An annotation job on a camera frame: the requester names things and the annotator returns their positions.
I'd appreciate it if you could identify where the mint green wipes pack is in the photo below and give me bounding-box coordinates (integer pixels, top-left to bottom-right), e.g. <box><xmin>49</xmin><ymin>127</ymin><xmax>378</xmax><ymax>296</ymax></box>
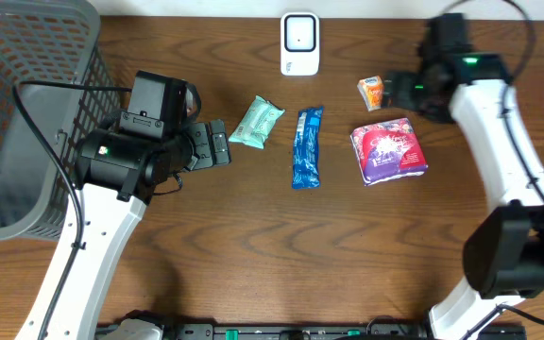
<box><xmin>229</xmin><ymin>95</ymin><xmax>285</xmax><ymax>149</ymax></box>

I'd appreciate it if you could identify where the blue Oreo cookie pack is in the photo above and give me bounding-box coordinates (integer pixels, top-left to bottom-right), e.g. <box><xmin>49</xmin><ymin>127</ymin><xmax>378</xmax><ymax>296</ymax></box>
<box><xmin>292</xmin><ymin>107</ymin><xmax>324</xmax><ymax>190</ymax></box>

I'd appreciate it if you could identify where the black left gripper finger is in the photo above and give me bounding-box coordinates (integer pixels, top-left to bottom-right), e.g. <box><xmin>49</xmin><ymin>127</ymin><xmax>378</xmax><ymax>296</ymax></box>
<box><xmin>210</xmin><ymin>119</ymin><xmax>231</xmax><ymax>165</ymax></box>
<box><xmin>191</xmin><ymin>123</ymin><xmax>213</xmax><ymax>171</ymax></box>

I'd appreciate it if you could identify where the grey plastic basket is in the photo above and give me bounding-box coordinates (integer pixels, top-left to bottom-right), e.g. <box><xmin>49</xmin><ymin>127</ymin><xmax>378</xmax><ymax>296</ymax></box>
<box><xmin>0</xmin><ymin>0</ymin><xmax>121</xmax><ymax>240</ymax></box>

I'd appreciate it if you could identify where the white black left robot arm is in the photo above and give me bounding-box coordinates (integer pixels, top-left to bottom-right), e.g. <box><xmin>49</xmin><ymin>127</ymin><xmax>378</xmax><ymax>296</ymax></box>
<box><xmin>17</xmin><ymin>120</ymin><xmax>230</xmax><ymax>339</ymax></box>

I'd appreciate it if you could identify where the small orange carton box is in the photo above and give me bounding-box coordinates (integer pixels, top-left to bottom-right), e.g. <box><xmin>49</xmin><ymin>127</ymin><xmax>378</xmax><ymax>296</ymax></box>
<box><xmin>357</xmin><ymin>76</ymin><xmax>383</xmax><ymax>111</ymax></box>

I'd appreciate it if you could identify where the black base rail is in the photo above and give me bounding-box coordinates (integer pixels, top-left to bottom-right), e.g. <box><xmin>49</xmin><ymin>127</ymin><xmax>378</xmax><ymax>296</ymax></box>
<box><xmin>94</xmin><ymin>309</ymin><xmax>528</xmax><ymax>340</ymax></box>

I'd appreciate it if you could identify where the red purple snack bag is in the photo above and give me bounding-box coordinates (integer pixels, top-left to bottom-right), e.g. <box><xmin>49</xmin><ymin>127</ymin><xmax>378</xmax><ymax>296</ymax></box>
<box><xmin>349</xmin><ymin>118</ymin><xmax>428</xmax><ymax>186</ymax></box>

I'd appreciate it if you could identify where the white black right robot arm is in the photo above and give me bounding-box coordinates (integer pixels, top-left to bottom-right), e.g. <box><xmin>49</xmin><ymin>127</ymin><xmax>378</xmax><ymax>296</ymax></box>
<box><xmin>383</xmin><ymin>53</ymin><xmax>544</xmax><ymax>339</ymax></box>

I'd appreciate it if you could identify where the white barcode scanner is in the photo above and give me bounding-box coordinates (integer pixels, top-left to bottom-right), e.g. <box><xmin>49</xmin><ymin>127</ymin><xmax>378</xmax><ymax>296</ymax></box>
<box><xmin>280</xmin><ymin>12</ymin><xmax>320</xmax><ymax>77</ymax></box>

